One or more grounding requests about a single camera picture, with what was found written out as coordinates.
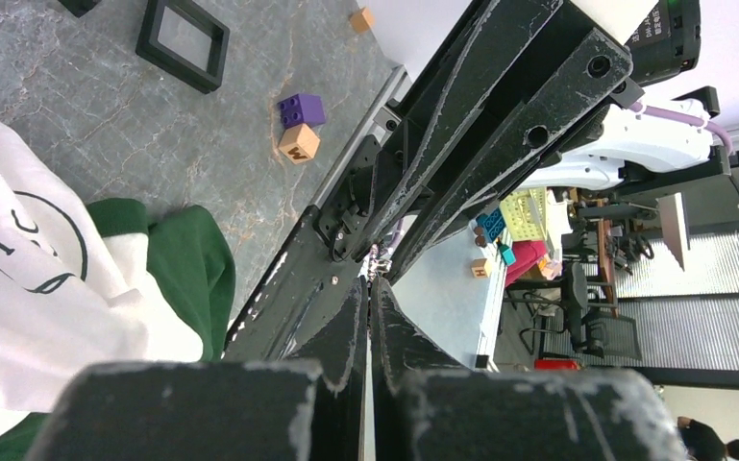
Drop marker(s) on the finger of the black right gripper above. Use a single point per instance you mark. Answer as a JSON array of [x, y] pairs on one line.
[[445, 102], [576, 90]]

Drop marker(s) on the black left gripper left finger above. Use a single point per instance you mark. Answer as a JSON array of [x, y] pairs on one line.
[[340, 349]]

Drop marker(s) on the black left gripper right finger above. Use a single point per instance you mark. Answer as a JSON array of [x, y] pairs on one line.
[[411, 379]]

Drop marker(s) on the silver rhinestone brooch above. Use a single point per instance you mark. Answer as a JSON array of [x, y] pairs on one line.
[[378, 262]]

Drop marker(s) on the white and green t-shirt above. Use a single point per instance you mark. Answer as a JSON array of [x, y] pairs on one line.
[[82, 284]]

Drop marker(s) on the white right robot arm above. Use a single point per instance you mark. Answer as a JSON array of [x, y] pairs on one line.
[[527, 94]]

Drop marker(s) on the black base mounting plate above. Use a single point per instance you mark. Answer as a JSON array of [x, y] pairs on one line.
[[303, 285]]

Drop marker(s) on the wooden letter cube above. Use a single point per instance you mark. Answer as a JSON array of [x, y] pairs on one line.
[[299, 143], [362, 20]]

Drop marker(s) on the purple toy brick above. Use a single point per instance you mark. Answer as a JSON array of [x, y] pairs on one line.
[[302, 108]]

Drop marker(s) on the black square display box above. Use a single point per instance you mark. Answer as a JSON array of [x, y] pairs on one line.
[[186, 41]]

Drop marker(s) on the black frame box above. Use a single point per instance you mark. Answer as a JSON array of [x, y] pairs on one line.
[[79, 7]]

